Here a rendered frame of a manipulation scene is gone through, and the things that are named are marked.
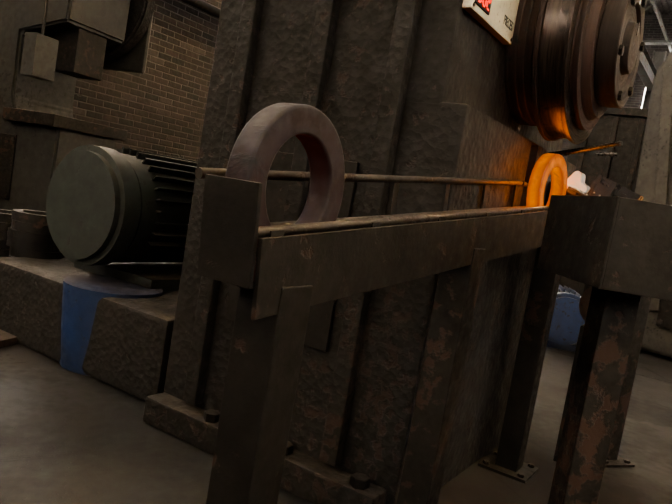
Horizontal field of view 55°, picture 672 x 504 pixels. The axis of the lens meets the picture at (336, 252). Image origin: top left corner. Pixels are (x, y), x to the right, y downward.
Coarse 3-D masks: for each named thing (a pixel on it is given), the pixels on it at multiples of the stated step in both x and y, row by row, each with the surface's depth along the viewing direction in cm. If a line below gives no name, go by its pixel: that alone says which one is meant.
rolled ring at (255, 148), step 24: (264, 120) 67; (288, 120) 69; (312, 120) 72; (240, 144) 67; (264, 144) 66; (312, 144) 76; (336, 144) 77; (240, 168) 66; (264, 168) 67; (312, 168) 79; (336, 168) 78; (264, 192) 68; (312, 192) 79; (336, 192) 79; (264, 216) 68; (312, 216) 78; (336, 216) 80
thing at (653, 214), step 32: (576, 224) 107; (608, 224) 95; (640, 224) 94; (544, 256) 118; (576, 256) 105; (608, 256) 95; (640, 256) 95; (608, 288) 95; (640, 288) 95; (608, 320) 108; (608, 352) 109; (576, 384) 114; (608, 384) 109; (576, 416) 112; (608, 416) 110; (576, 448) 110; (608, 448) 111; (576, 480) 111
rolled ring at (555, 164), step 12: (540, 156) 159; (552, 156) 157; (540, 168) 155; (552, 168) 158; (564, 168) 164; (540, 180) 154; (552, 180) 167; (564, 180) 166; (528, 192) 156; (540, 192) 155; (552, 192) 168; (564, 192) 167; (528, 204) 157; (540, 204) 156
